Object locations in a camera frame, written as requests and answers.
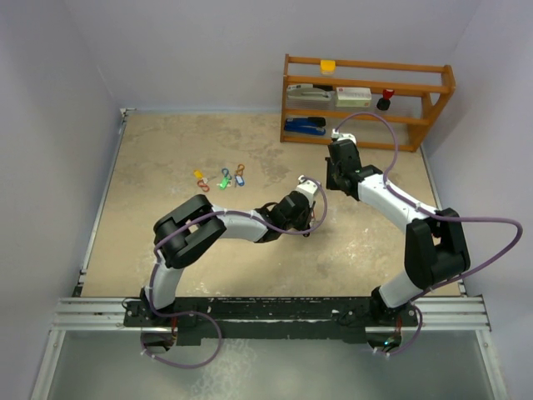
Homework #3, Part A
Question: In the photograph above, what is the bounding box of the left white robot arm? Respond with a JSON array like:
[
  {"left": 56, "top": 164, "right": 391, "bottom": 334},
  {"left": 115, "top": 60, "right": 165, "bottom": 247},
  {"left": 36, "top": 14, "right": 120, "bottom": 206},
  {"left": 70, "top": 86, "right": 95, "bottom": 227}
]
[{"left": 140, "top": 189, "right": 316, "bottom": 327}]

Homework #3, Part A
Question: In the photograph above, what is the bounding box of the white cardboard box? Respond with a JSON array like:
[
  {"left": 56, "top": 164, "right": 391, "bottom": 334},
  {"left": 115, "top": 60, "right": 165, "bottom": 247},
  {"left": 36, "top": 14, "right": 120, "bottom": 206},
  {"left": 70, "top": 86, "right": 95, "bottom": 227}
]
[{"left": 336, "top": 87, "right": 372, "bottom": 108}]

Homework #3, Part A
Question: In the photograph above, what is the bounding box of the purple cable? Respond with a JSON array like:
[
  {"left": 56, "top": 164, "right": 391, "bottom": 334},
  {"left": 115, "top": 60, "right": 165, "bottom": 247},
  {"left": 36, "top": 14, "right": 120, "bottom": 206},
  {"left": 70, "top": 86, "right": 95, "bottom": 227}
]
[
  {"left": 139, "top": 177, "right": 328, "bottom": 368},
  {"left": 332, "top": 112, "right": 524, "bottom": 358}
]

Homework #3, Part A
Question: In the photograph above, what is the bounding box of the red S carabiner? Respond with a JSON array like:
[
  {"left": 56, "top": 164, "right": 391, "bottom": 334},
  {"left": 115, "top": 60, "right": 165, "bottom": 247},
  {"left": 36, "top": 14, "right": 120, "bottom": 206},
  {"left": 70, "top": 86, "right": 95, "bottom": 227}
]
[{"left": 197, "top": 180, "right": 210, "bottom": 193}]

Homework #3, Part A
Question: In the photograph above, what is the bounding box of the red black stamp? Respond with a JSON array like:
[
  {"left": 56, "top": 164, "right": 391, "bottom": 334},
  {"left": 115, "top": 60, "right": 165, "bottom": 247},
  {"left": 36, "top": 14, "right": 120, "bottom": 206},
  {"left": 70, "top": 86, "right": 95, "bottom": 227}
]
[{"left": 376, "top": 89, "right": 395, "bottom": 111}]

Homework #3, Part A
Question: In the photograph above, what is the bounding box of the blue key tag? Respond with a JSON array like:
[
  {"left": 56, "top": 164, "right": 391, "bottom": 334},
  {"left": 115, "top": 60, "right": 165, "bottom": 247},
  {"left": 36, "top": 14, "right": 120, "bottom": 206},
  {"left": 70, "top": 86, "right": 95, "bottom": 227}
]
[{"left": 235, "top": 175, "right": 245, "bottom": 187}]

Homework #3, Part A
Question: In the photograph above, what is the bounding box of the blue stapler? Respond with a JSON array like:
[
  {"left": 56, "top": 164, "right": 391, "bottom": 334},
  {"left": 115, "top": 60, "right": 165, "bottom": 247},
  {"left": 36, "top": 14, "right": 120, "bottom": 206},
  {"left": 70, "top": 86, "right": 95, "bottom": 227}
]
[{"left": 284, "top": 117, "right": 326, "bottom": 136}]

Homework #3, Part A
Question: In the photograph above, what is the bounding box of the teal S carabiner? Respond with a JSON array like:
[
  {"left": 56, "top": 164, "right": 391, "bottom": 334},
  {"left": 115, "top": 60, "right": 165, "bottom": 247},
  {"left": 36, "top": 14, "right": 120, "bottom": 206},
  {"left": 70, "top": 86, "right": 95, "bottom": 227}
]
[{"left": 222, "top": 167, "right": 232, "bottom": 179}]

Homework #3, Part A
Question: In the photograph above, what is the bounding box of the yellow lid jar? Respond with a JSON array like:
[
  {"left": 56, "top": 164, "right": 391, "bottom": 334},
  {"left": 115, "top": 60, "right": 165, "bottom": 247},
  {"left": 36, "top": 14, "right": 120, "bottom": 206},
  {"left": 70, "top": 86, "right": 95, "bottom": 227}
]
[{"left": 319, "top": 59, "right": 336, "bottom": 76}]

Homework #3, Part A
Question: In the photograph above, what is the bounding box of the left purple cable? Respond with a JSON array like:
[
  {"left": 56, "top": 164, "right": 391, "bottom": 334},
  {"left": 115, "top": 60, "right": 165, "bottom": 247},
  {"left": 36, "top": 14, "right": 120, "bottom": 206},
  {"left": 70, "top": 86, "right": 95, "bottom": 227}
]
[{"left": 139, "top": 177, "right": 328, "bottom": 368}]

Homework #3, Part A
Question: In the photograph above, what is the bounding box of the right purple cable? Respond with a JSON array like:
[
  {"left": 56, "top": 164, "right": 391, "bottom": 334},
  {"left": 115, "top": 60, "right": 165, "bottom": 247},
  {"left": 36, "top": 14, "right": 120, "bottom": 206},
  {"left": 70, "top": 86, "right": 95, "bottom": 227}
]
[{"left": 332, "top": 112, "right": 524, "bottom": 358}]

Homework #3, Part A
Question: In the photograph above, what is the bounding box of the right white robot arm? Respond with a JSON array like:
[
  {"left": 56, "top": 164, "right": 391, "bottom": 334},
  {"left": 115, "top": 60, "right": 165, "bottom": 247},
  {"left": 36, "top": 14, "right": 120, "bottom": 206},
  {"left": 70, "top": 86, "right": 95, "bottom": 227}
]
[{"left": 326, "top": 138, "right": 471, "bottom": 326}]

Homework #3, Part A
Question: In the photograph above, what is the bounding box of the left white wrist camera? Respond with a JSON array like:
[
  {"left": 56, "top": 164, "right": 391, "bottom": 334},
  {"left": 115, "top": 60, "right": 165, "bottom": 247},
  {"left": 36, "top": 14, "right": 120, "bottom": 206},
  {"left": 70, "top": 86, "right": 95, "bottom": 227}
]
[{"left": 296, "top": 175, "right": 319, "bottom": 204}]

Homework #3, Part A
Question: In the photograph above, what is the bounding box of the wooden shelf rack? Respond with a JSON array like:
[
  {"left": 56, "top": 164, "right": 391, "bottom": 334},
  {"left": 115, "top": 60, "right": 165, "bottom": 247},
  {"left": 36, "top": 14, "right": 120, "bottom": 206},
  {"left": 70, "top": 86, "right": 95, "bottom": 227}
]
[{"left": 280, "top": 54, "right": 456, "bottom": 152}]

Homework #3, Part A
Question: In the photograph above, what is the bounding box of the green key tag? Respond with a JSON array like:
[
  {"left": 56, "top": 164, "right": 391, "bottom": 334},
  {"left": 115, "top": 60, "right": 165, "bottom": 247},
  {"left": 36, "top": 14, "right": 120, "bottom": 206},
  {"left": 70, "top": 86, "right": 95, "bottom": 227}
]
[{"left": 219, "top": 177, "right": 231, "bottom": 190}]

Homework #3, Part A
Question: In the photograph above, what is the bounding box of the grey stapler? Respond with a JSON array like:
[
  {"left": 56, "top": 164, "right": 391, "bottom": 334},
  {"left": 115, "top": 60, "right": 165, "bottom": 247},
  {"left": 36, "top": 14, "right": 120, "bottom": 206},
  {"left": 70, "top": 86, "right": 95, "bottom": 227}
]
[{"left": 286, "top": 83, "right": 332, "bottom": 102}]

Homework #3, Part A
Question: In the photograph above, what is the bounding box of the orange S carabiner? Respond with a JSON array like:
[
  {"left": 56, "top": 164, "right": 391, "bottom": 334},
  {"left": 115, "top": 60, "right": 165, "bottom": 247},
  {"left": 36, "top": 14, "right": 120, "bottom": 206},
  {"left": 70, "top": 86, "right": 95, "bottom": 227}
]
[{"left": 235, "top": 164, "right": 245, "bottom": 177}]

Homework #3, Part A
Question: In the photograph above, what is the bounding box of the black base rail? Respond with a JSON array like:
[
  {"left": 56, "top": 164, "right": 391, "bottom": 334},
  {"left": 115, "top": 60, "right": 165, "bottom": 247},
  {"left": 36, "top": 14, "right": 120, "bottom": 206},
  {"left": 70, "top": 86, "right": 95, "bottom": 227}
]
[{"left": 122, "top": 297, "right": 419, "bottom": 347}]

